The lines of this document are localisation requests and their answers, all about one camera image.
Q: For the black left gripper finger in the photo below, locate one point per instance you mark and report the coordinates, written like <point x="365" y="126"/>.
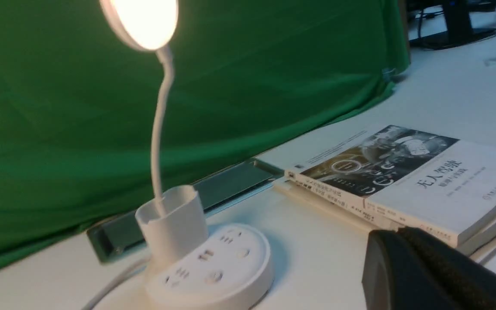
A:
<point x="409" y="269"/>

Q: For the green backdrop cloth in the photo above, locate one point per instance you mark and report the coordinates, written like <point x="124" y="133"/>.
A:
<point x="77" y="104"/>

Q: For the metal desk cable grommet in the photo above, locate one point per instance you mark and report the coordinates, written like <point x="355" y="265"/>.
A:
<point x="117" y="236"/>

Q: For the black monitor stand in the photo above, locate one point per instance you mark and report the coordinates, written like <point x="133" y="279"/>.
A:
<point x="459" y="30"/>

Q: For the top white self-driving book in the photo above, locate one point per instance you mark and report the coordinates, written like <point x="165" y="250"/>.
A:
<point x="398" y="177"/>

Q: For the bottom white book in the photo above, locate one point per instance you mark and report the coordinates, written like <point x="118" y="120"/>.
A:
<point x="481" y="248"/>

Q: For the metal binder clip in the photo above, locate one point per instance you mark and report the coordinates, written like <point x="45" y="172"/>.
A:
<point x="388" y="74"/>

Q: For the white desk lamp socket base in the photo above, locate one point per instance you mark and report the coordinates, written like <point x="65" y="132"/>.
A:
<point x="189" y="268"/>

